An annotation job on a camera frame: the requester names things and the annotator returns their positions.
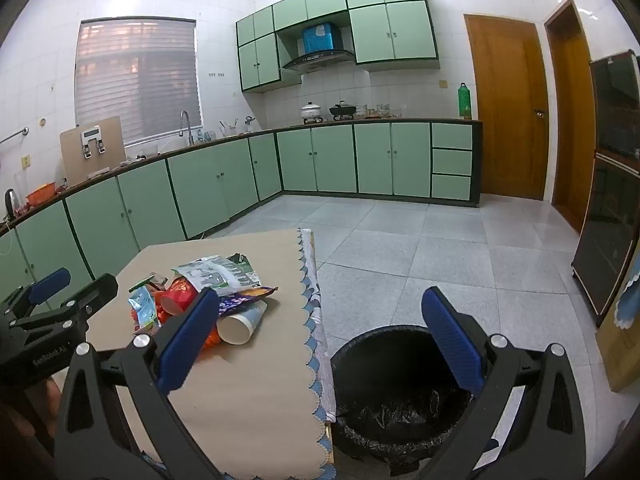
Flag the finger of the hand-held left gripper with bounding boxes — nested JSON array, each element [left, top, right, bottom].
[[9, 272, 120, 350], [0, 267, 72, 322]]

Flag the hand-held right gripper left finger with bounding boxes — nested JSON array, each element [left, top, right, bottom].
[[52, 287, 223, 480]]

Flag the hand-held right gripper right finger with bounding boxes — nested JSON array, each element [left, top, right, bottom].
[[420, 286, 588, 480]]

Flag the large orange foam net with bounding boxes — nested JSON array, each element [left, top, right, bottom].
[[131, 305, 222, 351]]

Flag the red paper cup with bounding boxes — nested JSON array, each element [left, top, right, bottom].
[[160, 276, 201, 316]]

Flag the light blue wrapper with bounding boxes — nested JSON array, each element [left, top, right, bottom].
[[127, 287, 161, 328]]

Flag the small green red wrapper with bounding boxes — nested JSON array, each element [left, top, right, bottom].
[[129, 272, 168, 293]]

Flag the white paper cup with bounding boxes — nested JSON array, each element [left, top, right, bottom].
[[216, 300, 268, 346]]

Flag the purple snack wrapper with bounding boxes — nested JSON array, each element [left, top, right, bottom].
[[217, 286, 278, 316]]

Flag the green white plastic package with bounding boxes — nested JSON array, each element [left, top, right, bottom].
[[172, 254, 263, 297]]

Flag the black trash bin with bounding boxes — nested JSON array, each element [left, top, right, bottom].
[[330, 325, 493, 476]]

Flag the beige tablecloth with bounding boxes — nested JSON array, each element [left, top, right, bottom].
[[87, 228, 337, 480]]

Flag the orange basin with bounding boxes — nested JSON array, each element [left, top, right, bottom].
[[25, 182, 66, 207]]

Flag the floral tablecloth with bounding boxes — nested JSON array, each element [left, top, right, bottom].
[[299, 228, 341, 423]]

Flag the cardboard board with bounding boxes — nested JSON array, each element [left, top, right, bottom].
[[60, 116, 127, 187]]

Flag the cardboard box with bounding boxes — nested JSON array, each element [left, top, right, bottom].
[[595, 260, 640, 393]]

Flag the blue scalloped cloth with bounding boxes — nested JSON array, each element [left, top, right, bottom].
[[612, 250, 640, 331]]

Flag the green base cabinets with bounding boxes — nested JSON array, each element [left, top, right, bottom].
[[0, 119, 483, 306]]

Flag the window with blinds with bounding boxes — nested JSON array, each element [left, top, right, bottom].
[[75, 19, 203, 147]]

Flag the black glass cabinet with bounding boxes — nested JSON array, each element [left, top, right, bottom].
[[571, 50, 640, 328]]

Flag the plain wooden door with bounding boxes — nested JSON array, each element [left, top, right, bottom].
[[544, 0, 598, 233]]

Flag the black range hood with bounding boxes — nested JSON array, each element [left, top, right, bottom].
[[281, 49, 357, 73]]

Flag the blue box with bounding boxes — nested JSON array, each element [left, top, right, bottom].
[[301, 22, 343, 55]]

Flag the white plastic bracket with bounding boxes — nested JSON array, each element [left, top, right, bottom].
[[80, 129, 108, 158]]

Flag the wooden door with handle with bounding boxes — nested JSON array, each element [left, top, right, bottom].
[[464, 14, 550, 201]]

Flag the green wall cabinets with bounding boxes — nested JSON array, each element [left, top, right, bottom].
[[236, 0, 440, 93]]

